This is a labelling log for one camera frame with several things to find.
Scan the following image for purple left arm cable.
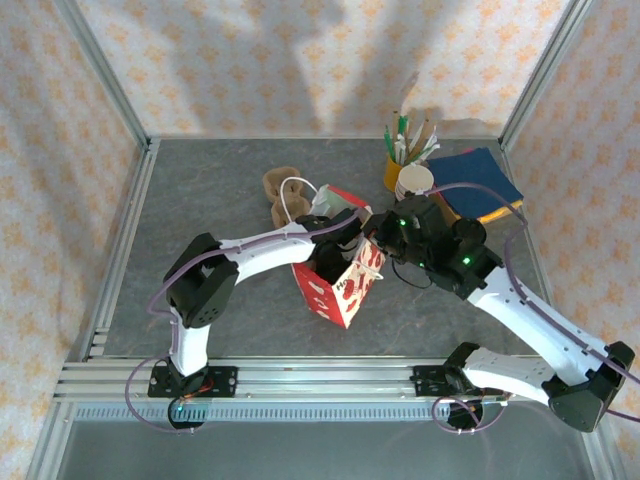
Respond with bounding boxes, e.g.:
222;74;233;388
124;205;375;435

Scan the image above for yellow metal bucket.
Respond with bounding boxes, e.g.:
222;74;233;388
383;153;409;194

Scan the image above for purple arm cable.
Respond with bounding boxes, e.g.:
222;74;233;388
414;182;640;435
124;205;375;435

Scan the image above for aluminium corner post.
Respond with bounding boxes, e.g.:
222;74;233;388
52;0;154;151
498;0;596;151

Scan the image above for grey slotted cable duct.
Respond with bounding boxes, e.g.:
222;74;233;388
172;401;484;425

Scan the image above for aluminium frame leg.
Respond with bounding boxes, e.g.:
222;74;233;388
27;401;76;480
573;399;619;480

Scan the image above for aluminium side rail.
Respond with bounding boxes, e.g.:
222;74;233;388
499;139;586;361
79;139;161;362

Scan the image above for stack of cardboard cup carriers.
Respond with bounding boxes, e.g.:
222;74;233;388
263;166;314;231

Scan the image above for blue napkin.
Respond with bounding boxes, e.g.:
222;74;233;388
428;147;525;216

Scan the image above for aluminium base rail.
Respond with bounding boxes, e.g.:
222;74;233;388
52;355;600;403

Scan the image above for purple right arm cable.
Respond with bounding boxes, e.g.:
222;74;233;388
414;182;640;435

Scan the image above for white wrapped straw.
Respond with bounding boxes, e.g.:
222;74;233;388
417;127;440;159
412;142;442;165

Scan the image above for stack of paper cups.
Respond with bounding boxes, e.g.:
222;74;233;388
394;163;434;201

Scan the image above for red white paper bag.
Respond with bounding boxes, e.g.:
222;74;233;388
278;175;387;331

